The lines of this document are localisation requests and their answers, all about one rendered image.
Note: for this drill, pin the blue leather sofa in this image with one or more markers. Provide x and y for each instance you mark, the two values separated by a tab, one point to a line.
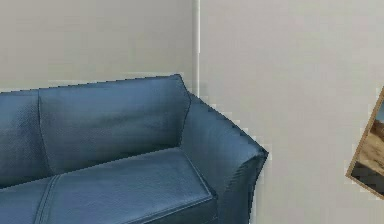
113	133

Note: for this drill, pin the wood framed landscape picture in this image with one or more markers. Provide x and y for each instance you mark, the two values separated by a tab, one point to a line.
370	156

